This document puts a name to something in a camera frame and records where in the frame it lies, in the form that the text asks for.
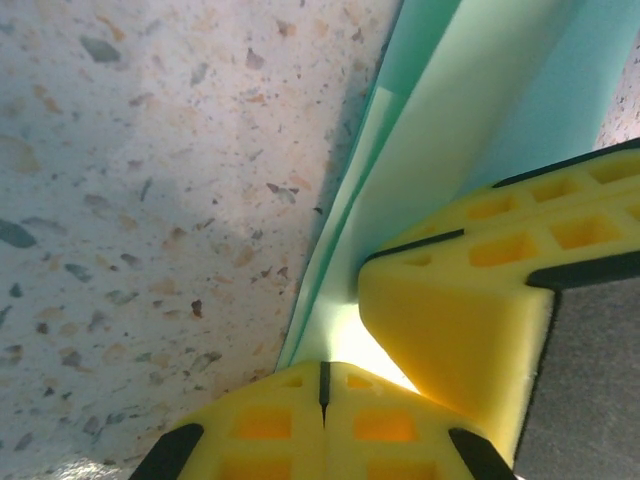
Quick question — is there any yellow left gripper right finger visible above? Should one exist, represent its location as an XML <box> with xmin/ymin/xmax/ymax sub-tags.
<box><xmin>322</xmin><ymin>360</ymin><xmax>517</xmax><ymax>480</ymax></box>

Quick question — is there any light green paper sheet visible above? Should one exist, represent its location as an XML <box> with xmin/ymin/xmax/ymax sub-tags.
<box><xmin>274</xmin><ymin>0</ymin><xmax>640</xmax><ymax>396</ymax></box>

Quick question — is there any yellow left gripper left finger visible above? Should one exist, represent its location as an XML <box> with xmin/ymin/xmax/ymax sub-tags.
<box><xmin>134</xmin><ymin>360</ymin><xmax>326</xmax><ymax>480</ymax></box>

